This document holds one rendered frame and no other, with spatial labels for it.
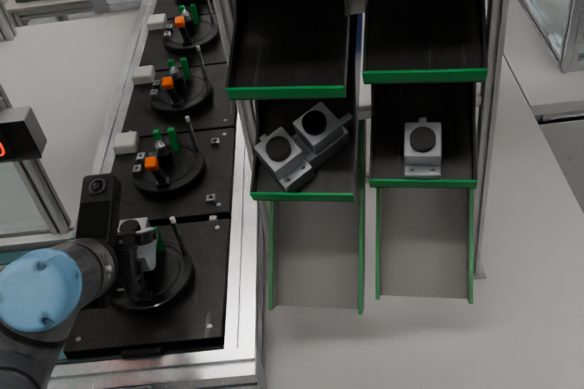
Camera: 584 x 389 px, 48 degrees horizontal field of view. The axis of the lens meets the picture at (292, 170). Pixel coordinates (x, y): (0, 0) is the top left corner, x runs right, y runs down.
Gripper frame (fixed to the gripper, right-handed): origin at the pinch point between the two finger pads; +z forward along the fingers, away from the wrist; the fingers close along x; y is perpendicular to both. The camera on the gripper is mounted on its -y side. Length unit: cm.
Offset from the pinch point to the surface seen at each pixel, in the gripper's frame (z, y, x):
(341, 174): -13.3, -5.6, 31.7
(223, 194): 20.1, -3.5, 10.9
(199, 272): 7.0, 8.1, 7.8
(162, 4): 78, -54, -9
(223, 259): 8.6, 6.6, 11.6
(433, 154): -19.1, -6.9, 42.5
